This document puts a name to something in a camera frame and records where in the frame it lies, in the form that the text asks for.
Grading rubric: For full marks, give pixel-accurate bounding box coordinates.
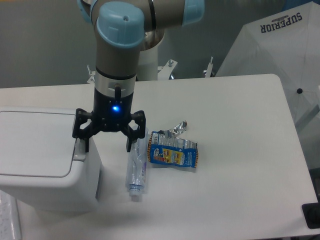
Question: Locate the clear crushed plastic bottle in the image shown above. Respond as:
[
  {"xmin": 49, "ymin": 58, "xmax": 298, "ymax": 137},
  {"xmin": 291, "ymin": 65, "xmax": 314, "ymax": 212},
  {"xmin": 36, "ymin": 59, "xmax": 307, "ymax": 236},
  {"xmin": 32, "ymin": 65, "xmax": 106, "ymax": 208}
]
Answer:
[{"xmin": 125, "ymin": 127, "xmax": 149, "ymax": 202}]

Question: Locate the white superior umbrella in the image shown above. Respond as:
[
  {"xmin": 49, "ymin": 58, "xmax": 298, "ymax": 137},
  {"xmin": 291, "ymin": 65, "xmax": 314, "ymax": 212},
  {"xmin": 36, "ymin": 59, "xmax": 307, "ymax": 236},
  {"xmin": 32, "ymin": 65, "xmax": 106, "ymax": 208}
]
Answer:
[{"xmin": 216, "ymin": 1, "xmax": 320, "ymax": 122}]

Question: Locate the white metal base frame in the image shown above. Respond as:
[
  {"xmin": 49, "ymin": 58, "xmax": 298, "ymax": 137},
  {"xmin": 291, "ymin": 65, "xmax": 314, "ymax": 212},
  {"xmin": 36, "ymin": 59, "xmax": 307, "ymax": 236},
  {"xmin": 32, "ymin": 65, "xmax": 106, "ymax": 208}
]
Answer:
[{"xmin": 86, "ymin": 57, "xmax": 216, "ymax": 84}]

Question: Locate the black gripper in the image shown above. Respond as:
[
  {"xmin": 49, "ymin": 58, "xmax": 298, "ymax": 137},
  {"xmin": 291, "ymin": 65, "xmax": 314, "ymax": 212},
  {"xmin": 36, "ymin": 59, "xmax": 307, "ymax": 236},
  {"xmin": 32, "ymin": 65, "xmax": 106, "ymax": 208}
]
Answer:
[{"xmin": 72, "ymin": 89, "xmax": 146, "ymax": 153}]

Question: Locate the blue foil snack wrapper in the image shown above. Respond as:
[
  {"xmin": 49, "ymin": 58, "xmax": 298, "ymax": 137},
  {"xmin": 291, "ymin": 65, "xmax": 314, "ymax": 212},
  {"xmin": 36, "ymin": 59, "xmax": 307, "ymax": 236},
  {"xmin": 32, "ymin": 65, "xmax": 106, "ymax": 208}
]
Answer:
[{"xmin": 147, "ymin": 121, "xmax": 199, "ymax": 168}]

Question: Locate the black device at edge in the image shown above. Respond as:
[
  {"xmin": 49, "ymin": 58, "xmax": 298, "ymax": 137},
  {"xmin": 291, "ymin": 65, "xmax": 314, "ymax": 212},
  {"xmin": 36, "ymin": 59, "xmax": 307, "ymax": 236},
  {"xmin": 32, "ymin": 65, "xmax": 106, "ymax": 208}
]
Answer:
[{"xmin": 302, "ymin": 202, "xmax": 320, "ymax": 229}]

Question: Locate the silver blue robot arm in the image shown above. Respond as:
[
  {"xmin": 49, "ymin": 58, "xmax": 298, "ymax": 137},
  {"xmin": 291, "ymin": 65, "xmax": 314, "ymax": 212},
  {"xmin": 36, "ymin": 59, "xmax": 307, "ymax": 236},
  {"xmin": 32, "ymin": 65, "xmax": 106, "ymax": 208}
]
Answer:
[{"xmin": 72, "ymin": 0, "xmax": 205, "ymax": 150}]

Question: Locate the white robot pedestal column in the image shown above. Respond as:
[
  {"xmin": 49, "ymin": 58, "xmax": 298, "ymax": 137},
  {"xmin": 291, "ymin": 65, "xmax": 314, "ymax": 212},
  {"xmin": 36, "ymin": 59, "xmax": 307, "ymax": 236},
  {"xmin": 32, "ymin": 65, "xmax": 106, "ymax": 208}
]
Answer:
[{"xmin": 136, "ymin": 46, "xmax": 158, "ymax": 82}]

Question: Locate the white push-lid trash can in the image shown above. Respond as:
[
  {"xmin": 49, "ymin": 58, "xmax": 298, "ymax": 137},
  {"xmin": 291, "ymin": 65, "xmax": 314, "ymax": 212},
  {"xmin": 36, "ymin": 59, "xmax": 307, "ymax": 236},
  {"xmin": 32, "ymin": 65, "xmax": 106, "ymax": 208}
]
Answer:
[{"xmin": 0, "ymin": 106, "xmax": 103, "ymax": 212}]

